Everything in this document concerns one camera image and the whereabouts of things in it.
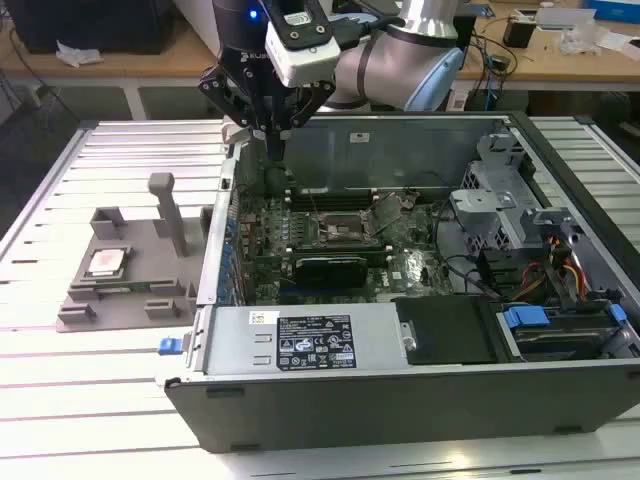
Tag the black drive bay cover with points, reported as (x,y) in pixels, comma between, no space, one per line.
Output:
(445,330)

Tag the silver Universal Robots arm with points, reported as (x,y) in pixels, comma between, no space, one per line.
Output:
(380,65)

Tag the clear plastic bags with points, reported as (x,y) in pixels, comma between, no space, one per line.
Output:
(580,40)

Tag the CPU socket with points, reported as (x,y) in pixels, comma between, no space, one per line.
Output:
(340,230)

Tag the black RAM slot row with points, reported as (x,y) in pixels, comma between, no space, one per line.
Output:
(320,200)
(340,252)

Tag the metal drive cage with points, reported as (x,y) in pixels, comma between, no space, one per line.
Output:
(492,215)

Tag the grey plastic parts rack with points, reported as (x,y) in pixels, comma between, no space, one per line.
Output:
(145,250)

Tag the silver power supply with label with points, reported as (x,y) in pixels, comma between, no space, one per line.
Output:
(230,345)

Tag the crumpled white paper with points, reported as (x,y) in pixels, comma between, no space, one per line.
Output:
(77,54)

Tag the pale grey flat box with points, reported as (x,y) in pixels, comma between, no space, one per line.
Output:
(565,19)

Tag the black cylinder board component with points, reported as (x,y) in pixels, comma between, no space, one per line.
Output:
(275,181)

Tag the open grey PC case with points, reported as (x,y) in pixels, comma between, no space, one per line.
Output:
(400,415)

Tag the large black box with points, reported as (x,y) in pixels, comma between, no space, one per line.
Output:
(90,25)

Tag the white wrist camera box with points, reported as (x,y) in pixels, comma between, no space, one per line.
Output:
(305,65)

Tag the hard disk in blue carrier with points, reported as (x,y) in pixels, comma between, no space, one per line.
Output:
(525,317)

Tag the wooden desk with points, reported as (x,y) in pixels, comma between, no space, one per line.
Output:
(550,67)

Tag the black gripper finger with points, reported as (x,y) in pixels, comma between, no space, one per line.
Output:
(225,97)
(312,102)

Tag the blue case latch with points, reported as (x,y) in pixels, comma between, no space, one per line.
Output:
(168,346)

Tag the black plastic connector block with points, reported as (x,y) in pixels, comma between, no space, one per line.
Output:
(500,270)

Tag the small black speaker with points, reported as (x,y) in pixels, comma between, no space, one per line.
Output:
(517,32)

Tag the silver square CPU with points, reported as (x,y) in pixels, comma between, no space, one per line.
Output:
(106,261)

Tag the green RAM stick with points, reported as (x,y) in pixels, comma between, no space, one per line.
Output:
(125,287)

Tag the black graphics card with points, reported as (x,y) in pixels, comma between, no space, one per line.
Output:
(330,272)

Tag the green motherboard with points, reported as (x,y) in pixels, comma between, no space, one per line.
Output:
(410,265)

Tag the blue cardboard box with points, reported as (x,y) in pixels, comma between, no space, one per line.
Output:
(615,10)

